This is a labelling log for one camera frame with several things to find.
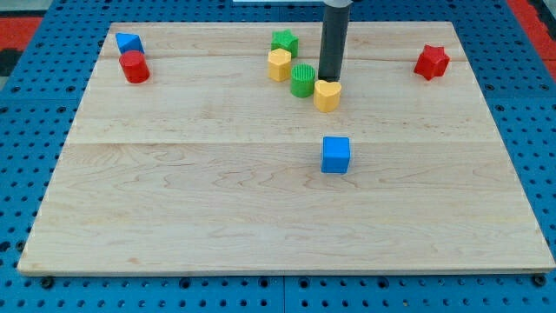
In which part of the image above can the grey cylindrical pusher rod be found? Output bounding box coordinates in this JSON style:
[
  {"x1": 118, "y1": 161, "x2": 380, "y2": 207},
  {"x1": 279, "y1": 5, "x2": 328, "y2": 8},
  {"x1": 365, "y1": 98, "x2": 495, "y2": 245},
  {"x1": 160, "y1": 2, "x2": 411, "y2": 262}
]
[{"x1": 318, "y1": 0, "x2": 353, "y2": 82}]

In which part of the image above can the blue cube block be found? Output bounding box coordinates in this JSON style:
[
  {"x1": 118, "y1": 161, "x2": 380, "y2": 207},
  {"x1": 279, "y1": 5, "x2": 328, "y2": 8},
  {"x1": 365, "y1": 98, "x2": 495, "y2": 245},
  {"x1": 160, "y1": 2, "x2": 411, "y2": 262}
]
[{"x1": 321, "y1": 137, "x2": 351, "y2": 174}]

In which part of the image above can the green star block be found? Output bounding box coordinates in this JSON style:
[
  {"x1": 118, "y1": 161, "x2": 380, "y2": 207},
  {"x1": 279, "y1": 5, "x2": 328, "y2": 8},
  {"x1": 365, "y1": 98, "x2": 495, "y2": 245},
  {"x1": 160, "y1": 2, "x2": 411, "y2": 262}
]
[{"x1": 271, "y1": 29, "x2": 299, "y2": 58}]

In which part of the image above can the green cylinder block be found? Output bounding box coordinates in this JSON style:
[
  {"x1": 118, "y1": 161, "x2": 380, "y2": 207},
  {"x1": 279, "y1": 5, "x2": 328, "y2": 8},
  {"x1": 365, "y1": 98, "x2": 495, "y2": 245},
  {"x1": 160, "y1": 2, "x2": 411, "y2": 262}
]
[{"x1": 290, "y1": 63, "x2": 315, "y2": 98}]

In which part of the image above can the yellow hexagon block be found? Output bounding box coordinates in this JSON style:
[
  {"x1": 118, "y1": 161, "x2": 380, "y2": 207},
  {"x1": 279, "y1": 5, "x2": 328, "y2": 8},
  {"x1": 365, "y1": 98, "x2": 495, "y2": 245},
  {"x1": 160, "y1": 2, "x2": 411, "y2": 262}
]
[{"x1": 267, "y1": 48, "x2": 291, "y2": 82}]

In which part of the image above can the yellow heart block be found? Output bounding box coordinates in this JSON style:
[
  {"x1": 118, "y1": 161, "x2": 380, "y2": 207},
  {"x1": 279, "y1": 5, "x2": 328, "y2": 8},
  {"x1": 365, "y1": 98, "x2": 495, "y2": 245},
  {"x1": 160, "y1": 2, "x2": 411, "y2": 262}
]
[{"x1": 314, "y1": 80, "x2": 342, "y2": 113}]

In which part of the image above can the red star block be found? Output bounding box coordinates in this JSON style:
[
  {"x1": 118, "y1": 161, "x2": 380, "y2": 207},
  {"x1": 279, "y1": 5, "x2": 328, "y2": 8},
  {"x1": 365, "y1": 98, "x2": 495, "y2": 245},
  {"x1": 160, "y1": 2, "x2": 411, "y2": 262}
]
[{"x1": 414, "y1": 44, "x2": 450, "y2": 81}]

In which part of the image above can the wooden board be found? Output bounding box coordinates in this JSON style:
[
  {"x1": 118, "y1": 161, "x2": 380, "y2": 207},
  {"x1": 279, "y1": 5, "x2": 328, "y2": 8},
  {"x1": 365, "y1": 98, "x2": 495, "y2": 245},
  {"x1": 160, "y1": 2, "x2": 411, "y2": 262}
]
[{"x1": 18, "y1": 22, "x2": 555, "y2": 276}]

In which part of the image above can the red cylinder block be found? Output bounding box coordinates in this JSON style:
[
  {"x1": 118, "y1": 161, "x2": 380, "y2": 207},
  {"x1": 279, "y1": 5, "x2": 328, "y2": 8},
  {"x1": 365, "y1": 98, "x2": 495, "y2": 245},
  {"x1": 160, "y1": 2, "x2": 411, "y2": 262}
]
[{"x1": 119, "y1": 50, "x2": 150, "y2": 83}]

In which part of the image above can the blue triangle block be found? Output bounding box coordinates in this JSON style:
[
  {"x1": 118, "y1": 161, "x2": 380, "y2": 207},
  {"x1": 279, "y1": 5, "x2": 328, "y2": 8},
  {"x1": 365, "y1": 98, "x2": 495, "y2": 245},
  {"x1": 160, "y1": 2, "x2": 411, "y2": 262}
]
[{"x1": 116, "y1": 32, "x2": 144, "y2": 54}]

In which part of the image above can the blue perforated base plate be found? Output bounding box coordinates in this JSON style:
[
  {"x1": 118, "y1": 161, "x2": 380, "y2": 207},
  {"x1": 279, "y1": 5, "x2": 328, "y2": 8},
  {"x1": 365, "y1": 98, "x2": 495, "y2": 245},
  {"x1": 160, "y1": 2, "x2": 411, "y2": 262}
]
[{"x1": 1, "y1": 0, "x2": 555, "y2": 312}]

